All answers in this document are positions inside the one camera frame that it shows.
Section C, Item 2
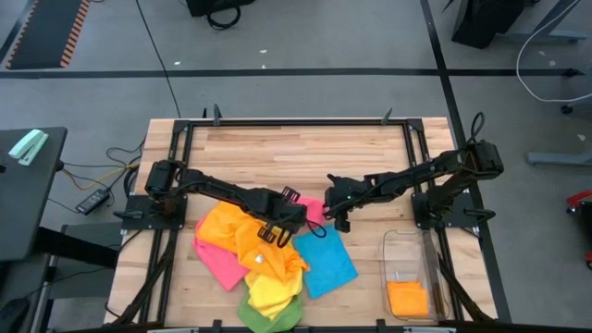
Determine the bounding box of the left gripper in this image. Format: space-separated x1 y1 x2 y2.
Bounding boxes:
252 186 309 249

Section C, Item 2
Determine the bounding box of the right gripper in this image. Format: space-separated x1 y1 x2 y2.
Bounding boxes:
323 174 369 233

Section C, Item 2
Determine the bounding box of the orange microfiber towel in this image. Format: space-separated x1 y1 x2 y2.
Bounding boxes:
196 201 265 254
234 220 310 278
386 280 430 318

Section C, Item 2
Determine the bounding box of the pink microfiber towel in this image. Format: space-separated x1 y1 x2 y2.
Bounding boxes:
192 216 251 292
295 196 327 228

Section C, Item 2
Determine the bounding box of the blue microfiber towel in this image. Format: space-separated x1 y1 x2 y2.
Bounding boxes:
292 225 360 300

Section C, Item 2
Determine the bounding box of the yellow microfiber towel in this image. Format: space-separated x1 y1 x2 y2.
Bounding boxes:
243 230 304 321

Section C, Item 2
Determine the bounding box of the green microfiber towel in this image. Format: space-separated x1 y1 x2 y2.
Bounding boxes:
237 289 305 333

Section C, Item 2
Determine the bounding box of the clear plastic bin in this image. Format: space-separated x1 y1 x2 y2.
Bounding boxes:
377 228 452 323

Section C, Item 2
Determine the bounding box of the black power adapter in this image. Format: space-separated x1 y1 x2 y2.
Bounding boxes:
75 188 111 216

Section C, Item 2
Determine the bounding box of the grey desk foot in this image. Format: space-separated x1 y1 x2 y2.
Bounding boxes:
526 150 592 167

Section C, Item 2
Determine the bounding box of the black desk base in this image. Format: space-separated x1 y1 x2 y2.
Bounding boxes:
450 0 589 50

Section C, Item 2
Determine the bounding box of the black equipment box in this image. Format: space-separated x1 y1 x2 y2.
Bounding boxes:
185 0 256 18

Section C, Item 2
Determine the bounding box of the red cart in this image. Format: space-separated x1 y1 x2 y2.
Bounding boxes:
566 189 592 270

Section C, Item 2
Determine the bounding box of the black side desk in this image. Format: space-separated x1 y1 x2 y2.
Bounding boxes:
0 127 68 263

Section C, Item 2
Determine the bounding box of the mint green stapler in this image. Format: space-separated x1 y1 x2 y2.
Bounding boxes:
7 129 50 167

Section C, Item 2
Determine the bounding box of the black orange-edged floor mat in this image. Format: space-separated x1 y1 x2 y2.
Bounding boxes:
5 0 92 70

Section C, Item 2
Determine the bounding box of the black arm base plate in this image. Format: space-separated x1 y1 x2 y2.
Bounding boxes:
120 193 189 231
411 191 481 230

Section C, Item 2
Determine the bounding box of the black aluminium table frame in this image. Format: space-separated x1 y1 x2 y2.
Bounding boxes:
105 117 512 333

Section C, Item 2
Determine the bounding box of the black cable bundle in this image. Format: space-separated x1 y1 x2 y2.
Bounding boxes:
110 228 179 326
437 252 494 324

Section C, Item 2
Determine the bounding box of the yellow cable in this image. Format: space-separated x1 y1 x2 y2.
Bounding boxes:
61 160 142 191

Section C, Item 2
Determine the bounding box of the coiled black cable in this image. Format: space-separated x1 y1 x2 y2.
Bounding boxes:
205 4 242 31

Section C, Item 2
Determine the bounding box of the black desk leg frame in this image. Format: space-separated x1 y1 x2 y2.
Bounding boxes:
34 222 124 301

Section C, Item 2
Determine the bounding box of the white floor cable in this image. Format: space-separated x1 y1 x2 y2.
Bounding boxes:
515 0 592 104

